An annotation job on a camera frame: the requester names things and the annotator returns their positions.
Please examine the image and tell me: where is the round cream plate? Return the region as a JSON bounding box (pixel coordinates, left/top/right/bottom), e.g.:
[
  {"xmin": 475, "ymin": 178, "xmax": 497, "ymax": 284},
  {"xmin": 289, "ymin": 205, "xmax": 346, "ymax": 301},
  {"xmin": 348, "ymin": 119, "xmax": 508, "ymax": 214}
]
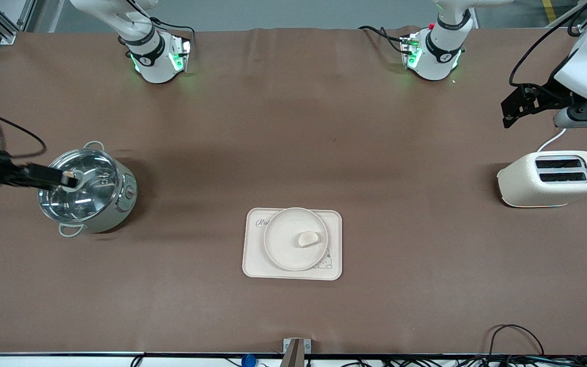
[{"xmin": 263, "ymin": 207, "xmax": 329, "ymax": 271}]

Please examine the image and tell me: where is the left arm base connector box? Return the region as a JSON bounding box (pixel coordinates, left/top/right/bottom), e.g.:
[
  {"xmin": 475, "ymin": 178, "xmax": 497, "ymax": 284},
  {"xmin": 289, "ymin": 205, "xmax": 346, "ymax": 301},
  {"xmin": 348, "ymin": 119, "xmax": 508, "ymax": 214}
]
[{"xmin": 399, "ymin": 33, "xmax": 421, "ymax": 69}]

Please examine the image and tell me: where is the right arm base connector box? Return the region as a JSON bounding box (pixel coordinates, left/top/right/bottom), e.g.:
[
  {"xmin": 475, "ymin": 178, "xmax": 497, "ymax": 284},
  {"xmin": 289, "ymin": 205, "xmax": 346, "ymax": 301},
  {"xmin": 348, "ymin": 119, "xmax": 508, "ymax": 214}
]
[{"xmin": 170, "ymin": 37, "xmax": 192, "ymax": 73}]

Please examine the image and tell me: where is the white rabbit print tray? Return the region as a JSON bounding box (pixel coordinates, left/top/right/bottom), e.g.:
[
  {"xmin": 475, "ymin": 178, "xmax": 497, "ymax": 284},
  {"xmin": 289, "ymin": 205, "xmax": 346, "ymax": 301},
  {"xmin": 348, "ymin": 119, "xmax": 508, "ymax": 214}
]
[{"xmin": 242, "ymin": 207, "xmax": 343, "ymax": 281}]

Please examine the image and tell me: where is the glass pot lid with knob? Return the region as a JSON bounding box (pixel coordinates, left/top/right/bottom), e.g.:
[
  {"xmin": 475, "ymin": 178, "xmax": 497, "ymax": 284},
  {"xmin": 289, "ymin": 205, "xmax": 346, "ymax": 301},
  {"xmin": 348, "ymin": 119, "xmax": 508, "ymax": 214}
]
[{"xmin": 38, "ymin": 149, "xmax": 121, "ymax": 224}]

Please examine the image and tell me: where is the cream two-slot toaster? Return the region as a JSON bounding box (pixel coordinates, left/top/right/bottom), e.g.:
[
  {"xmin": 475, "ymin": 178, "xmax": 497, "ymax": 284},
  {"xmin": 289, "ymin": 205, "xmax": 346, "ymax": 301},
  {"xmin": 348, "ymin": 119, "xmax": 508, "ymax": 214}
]
[{"xmin": 496, "ymin": 150, "xmax": 587, "ymax": 208}]

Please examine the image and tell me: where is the steel pot with glass lid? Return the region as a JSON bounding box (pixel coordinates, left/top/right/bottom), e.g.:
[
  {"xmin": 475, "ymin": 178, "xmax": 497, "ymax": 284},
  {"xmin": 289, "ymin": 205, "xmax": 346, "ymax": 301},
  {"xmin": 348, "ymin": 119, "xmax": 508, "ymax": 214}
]
[{"xmin": 38, "ymin": 141, "xmax": 138, "ymax": 238}]

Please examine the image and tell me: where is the brown table cover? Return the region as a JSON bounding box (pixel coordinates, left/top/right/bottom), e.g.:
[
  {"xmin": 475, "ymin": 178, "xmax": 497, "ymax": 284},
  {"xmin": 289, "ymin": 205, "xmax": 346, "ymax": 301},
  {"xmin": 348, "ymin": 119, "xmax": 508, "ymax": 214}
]
[{"xmin": 0, "ymin": 25, "xmax": 587, "ymax": 356}]

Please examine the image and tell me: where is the white toaster power cable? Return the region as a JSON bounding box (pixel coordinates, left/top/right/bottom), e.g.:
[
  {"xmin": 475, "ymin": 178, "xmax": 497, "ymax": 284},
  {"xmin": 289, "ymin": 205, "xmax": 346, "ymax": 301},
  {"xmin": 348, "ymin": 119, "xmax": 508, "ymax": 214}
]
[{"xmin": 537, "ymin": 127, "xmax": 568, "ymax": 152}]

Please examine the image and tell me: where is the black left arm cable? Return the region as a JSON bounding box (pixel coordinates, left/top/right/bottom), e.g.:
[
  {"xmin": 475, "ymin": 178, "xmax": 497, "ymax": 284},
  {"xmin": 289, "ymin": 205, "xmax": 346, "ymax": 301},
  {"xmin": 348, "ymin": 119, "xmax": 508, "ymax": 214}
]
[{"xmin": 509, "ymin": 0, "xmax": 587, "ymax": 87}]

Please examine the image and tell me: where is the black base connector cable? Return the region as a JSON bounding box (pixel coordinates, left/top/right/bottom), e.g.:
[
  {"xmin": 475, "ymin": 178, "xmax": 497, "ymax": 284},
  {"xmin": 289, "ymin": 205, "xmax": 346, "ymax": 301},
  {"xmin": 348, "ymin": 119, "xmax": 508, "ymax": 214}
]
[
  {"xmin": 150, "ymin": 18, "xmax": 196, "ymax": 44},
  {"xmin": 358, "ymin": 24, "xmax": 406, "ymax": 54}
]

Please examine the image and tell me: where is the black looped floor cable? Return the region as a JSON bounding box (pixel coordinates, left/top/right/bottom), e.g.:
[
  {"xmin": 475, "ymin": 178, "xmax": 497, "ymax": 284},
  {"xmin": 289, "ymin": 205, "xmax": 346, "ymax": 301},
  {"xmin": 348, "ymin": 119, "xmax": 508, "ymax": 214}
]
[{"xmin": 486, "ymin": 324, "xmax": 546, "ymax": 367}]

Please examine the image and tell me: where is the metal table edge bracket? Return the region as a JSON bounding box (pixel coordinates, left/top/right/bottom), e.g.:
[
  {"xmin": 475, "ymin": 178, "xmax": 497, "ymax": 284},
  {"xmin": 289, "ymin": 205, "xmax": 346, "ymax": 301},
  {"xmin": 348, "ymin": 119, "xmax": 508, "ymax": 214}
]
[{"xmin": 282, "ymin": 338, "xmax": 312, "ymax": 367}]

